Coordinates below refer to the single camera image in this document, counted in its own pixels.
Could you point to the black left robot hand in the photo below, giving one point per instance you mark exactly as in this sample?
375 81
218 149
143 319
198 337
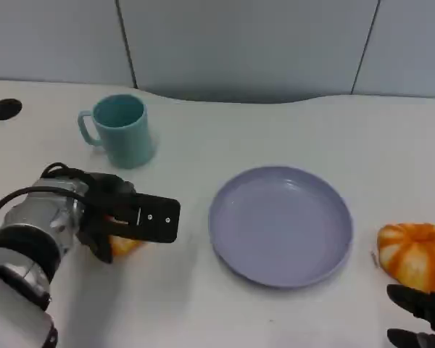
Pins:
98 235

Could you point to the orange white toy bread roll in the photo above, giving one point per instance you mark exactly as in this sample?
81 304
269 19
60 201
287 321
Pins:
417 253
125 246

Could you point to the pale green mug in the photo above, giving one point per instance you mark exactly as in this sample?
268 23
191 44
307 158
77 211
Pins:
128 145

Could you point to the lilac plate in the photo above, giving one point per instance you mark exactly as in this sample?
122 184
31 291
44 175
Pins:
275 232

